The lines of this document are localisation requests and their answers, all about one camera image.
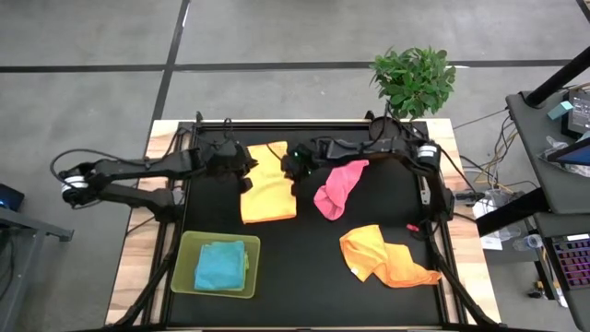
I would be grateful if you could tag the green plant in black pot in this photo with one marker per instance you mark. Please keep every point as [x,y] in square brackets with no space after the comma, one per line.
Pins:
[415,83]

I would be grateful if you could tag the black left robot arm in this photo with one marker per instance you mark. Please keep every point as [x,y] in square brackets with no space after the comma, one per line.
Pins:
[138,168]

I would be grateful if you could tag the grey side desk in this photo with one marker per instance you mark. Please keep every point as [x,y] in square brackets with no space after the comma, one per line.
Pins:
[530,152]

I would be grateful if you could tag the white paper sheet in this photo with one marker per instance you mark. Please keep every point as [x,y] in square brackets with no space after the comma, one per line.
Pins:
[491,242]

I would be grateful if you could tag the orange microfiber towel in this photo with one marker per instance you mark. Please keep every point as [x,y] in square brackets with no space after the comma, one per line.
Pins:
[269,193]
[396,269]

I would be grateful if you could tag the pink microfiber towel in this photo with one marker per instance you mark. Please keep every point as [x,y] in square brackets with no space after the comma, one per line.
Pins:
[338,189]

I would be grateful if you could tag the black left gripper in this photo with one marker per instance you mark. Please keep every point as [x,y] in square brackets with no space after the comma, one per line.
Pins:
[228,160]

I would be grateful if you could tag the translucent green plastic bin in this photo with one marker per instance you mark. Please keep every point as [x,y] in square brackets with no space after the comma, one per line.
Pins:
[182,267]

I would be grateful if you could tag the black pole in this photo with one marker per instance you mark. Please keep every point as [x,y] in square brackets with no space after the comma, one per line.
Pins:
[558,76]

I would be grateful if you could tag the grey metal side table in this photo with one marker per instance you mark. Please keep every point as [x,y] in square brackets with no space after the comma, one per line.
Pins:
[18,230]

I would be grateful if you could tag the dark tablet screen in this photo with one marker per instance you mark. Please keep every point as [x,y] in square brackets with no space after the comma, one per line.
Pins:
[576,154]

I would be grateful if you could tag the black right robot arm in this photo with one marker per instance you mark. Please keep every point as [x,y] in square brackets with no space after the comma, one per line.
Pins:
[428,154]

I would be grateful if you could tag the clear plastic water bottle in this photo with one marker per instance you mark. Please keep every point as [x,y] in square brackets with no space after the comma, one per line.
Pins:
[530,242]

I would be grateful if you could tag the blue microfiber towel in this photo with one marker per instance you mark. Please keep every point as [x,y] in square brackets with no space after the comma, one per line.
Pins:
[220,266]

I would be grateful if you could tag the black metal table frame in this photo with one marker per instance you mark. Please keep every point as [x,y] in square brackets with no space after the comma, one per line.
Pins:
[186,126]

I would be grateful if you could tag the small teal box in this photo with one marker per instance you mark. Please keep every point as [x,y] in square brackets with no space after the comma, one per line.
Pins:
[560,110]

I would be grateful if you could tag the backlit black keyboard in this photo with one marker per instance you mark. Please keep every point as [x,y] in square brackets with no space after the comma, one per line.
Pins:
[574,260]

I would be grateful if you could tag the black device blue light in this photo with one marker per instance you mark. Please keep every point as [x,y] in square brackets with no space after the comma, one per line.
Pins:
[9,198]

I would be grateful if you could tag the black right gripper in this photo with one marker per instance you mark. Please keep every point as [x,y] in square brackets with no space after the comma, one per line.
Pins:
[304,159]

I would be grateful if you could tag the black electronic device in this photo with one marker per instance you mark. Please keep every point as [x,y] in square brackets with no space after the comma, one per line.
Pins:
[578,113]

